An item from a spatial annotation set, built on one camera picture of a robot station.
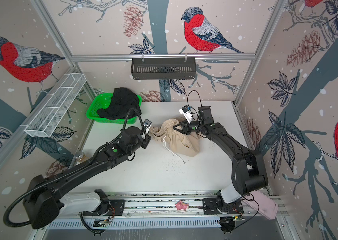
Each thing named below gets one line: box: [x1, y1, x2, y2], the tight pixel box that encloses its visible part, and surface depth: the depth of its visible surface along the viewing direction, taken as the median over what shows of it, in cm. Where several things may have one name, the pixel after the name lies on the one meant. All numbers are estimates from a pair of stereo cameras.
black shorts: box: [97, 87, 142, 120], surface depth 113 cm
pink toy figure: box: [175, 200, 189, 212], surface depth 73 cm
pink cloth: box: [242, 190, 279, 220], surface depth 72 cm
